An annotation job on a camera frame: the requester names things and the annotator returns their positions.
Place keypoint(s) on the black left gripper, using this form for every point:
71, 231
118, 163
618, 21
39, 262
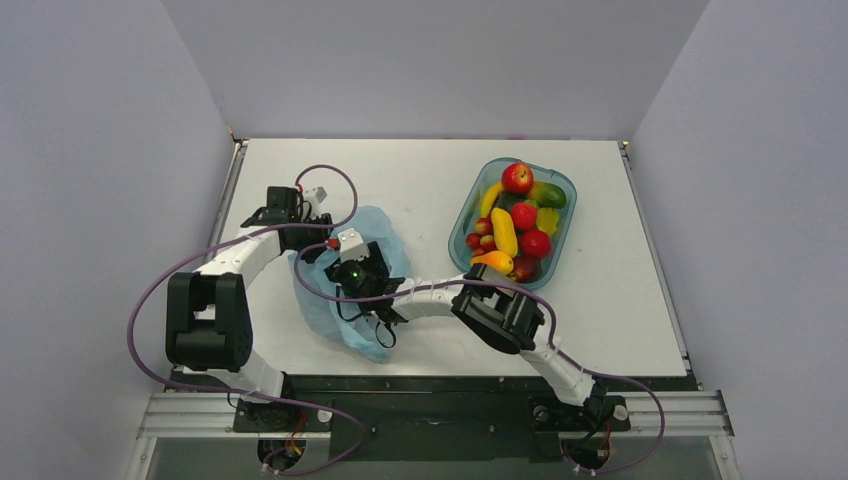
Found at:
315, 256

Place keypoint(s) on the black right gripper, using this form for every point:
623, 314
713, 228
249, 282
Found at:
370, 263

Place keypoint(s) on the light blue plastic bag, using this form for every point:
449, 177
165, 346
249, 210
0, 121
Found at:
341, 322

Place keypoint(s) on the orange yellow fake fruit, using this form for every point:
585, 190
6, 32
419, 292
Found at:
497, 260

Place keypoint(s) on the yellow fake lemon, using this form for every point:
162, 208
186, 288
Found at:
504, 232

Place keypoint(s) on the red fake apple from bag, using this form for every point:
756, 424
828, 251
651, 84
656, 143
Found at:
517, 178

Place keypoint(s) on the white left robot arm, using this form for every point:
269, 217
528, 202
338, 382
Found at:
208, 323

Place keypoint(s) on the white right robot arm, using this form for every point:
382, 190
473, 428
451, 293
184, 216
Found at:
487, 302

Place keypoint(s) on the fake cherry bunch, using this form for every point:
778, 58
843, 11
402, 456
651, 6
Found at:
480, 239

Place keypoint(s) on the yellow fake banana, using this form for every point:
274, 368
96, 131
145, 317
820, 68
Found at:
489, 199

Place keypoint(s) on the dark red fake fruit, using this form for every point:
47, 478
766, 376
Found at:
526, 269

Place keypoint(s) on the red fake strawberry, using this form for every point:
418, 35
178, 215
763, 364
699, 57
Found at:
523, 216

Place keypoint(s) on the yellow fake starfruit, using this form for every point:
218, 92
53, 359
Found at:
547, 220

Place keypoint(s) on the green orange fake mango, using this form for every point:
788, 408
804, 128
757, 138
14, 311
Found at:
547, 195

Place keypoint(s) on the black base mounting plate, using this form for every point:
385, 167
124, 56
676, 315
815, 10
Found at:
375, 418

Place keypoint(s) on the teal plastic fruit tray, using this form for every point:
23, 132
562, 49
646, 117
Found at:
469, 213

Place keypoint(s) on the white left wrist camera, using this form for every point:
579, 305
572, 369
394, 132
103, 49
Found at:
315, 196

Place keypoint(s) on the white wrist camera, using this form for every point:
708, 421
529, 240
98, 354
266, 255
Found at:
352, 246
315, 196

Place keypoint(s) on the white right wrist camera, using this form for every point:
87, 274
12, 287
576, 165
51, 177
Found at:
352, 246

